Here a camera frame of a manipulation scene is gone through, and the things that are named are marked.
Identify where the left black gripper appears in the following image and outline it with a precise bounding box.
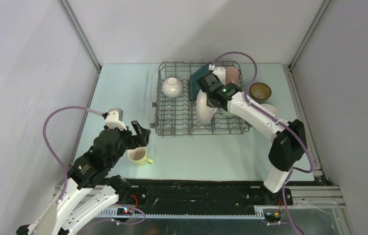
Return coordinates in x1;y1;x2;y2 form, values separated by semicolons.
108;119;150;167

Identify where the white scalloped plate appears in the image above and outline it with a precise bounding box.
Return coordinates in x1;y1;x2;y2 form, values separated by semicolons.
196;91;218;124

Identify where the teal square plate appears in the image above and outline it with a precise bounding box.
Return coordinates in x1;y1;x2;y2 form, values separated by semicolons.
190;63;211;101

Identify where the pink mug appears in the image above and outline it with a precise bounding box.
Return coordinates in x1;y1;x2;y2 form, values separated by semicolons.
225;66;240;85

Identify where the white ribbed bowl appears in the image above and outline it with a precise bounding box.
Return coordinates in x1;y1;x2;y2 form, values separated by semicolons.
162;77;183;98

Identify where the pale green bowl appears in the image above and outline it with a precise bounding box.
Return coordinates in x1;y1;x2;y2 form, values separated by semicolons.
219;108;236;118

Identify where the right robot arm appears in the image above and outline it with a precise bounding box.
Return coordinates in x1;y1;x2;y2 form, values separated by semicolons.
196;72;308;205

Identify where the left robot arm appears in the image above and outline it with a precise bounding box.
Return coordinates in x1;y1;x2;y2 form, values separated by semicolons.
16;121;151;235

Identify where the yellow-green mug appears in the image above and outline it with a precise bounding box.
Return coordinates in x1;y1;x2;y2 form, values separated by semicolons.
127;147;154;166

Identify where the brown glazed bowl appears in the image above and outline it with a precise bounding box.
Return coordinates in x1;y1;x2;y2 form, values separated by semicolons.
249;82;272;103

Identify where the small white bowl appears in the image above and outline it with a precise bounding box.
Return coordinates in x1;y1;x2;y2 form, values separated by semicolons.
261;103;279;116

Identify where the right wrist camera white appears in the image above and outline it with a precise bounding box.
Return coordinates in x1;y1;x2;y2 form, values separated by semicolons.
208;64;226;85

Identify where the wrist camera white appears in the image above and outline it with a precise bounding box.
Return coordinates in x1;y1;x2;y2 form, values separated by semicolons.
103;108;127;131
208;64;226;85

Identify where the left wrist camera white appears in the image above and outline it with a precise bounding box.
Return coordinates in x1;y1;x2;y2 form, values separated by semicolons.
103;108;127;131

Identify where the grey wire dish rack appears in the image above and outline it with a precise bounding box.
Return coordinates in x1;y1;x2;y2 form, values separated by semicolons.
149;60;252;137

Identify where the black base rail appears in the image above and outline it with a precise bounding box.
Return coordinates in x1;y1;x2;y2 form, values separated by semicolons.
65;176;327;217

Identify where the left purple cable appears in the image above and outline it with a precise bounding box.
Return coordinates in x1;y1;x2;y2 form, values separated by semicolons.
42;106;147;226

